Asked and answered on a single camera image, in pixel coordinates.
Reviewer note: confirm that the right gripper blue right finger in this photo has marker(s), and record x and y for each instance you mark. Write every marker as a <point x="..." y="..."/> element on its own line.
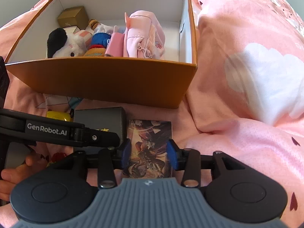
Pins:
<point x="173" y="153"/>

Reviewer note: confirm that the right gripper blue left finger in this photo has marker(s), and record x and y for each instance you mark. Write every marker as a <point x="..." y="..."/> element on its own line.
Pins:
<point x="126" y="152"/>

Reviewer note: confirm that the photo card pack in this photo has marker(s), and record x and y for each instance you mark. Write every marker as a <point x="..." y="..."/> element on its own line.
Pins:
<point x="148" y="158"/>

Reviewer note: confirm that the dark grey lettered box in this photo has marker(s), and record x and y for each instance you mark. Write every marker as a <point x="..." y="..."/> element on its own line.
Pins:
<point x="110" y="119"/>

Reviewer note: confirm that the black and white dog plush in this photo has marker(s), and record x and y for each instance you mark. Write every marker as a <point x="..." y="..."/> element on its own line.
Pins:
<point x="62" y="44"/>

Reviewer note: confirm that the pink pouch bag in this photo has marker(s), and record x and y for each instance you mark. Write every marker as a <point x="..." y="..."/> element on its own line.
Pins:
<point x="144" y="37"/>

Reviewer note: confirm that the bear plush blue orange outfit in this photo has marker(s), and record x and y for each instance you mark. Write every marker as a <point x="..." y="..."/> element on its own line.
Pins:
<point x="101" y="38"/>

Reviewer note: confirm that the person's left hand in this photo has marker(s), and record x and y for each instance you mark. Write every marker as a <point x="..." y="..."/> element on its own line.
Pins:
<point x="10" y="177"/>

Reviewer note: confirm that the yellow toy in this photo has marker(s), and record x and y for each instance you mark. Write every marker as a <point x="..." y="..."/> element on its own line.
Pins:
<point x="58" y="115"/>

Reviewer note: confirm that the orange green small toy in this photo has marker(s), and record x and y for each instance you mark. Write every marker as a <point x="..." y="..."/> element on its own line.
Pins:
<point x="56" y="158"/>

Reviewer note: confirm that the orange cardboard storage box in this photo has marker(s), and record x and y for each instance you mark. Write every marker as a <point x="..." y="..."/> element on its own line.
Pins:
<point x="155" y="83"/>

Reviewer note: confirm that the pink patterned duvet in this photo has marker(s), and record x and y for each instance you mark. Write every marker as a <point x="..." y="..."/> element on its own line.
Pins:
<point x="245" y="100"/>

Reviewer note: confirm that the white glasses case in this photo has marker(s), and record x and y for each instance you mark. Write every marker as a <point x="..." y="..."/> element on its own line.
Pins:
<point x="71" y="30"/>

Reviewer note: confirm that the small gold gift box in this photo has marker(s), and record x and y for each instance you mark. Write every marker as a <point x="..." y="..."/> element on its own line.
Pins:
<point x="75" y="16"/>

